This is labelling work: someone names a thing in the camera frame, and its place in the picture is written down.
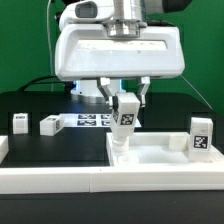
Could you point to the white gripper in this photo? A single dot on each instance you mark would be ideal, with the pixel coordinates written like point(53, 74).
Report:
point(85, 51)

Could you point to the white square table top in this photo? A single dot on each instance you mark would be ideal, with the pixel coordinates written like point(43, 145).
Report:
point(152, 148)

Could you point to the white base tag plate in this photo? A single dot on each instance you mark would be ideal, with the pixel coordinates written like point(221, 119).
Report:
point(97, 120)

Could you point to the white U-shaped obstacle fence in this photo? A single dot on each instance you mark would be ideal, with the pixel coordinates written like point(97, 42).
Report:
point(112, 178)

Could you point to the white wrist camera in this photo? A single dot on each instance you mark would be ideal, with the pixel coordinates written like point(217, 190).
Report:
point(87, 11)

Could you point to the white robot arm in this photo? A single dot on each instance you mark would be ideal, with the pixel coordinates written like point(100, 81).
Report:
point(128, 19)

